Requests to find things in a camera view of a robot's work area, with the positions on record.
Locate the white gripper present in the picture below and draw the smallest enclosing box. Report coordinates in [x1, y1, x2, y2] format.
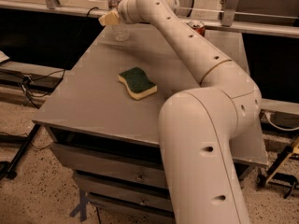
[99, 0, 139, 26]

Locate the clear plastic water bottle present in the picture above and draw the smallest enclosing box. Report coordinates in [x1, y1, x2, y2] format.
[108, 0, 129, 42]

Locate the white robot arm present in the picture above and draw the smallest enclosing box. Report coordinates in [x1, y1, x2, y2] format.
[100, 0, 262, 224]

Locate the red coke can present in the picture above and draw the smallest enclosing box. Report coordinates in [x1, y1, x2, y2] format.
[188, 21, 206, 37]

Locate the green and yellow sponge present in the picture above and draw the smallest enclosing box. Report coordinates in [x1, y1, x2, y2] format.
[118, 67, 158, 100]

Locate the grey drawer cabinet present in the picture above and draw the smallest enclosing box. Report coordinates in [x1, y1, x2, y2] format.
[32, 21, 269, 224]

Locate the top grey drawer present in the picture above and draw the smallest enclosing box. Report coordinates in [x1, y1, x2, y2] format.
[50, 143, 167, 189]

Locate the grey drawer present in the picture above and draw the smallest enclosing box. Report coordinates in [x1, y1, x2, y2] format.
[50, 143, 167, 189]
[73, 173, 173, 212]
[87, 193, 176, 224]

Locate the middle grey drawer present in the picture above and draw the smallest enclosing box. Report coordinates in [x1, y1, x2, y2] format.
[73, 173, 173, 212]

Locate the black stand leg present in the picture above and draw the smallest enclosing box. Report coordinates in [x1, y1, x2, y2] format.
[0, 124, 40, 180]

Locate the bottom grey drawer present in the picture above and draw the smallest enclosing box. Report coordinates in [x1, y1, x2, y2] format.
[87, 193, 176, 224]

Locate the yellow black clamp stand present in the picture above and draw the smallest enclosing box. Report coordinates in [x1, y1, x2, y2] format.
[257, 137, 299, 199]

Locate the black cable bundle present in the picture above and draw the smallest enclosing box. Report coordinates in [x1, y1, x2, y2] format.
[0, 7, 100, 110]

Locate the white cable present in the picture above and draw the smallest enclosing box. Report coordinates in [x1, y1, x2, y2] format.
[264, 110, 299, 133]

